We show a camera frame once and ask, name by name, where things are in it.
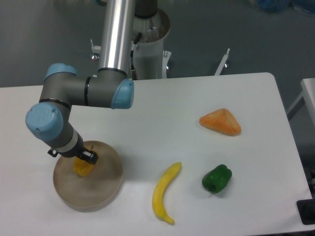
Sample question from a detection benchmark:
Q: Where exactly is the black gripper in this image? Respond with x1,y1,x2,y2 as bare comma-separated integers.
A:
47,131,98,164

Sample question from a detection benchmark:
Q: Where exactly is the yellow bell pepper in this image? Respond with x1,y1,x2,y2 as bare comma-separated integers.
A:
73,157,95,177

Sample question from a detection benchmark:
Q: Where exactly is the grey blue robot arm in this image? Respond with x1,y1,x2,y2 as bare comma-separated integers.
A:
25,0,158,165

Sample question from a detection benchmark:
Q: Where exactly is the beige round plate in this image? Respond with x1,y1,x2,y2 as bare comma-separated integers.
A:
53,141,123,212

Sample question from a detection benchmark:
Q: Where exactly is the green bell pepper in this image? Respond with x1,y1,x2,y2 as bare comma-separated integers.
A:
202,164,232,193

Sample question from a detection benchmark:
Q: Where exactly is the yellow banana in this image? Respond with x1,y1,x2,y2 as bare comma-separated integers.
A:
152,162,182,225

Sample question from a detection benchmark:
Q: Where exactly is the orange triangular bread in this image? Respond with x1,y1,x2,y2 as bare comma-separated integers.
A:
199,108,242,136

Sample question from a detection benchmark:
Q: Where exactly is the black device at table edge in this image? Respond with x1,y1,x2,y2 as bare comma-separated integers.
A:
296,199,315,225

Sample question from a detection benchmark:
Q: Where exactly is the white side table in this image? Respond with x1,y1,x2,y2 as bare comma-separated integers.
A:
285,78,315,199

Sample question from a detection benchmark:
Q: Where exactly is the blue bag in background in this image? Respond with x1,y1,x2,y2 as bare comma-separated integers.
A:
252,0,315,16

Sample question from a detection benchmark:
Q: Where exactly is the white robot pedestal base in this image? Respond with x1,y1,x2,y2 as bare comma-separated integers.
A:
89,7,232,83

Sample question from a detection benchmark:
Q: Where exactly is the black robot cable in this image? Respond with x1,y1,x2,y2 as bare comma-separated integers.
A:
129,32,143,80

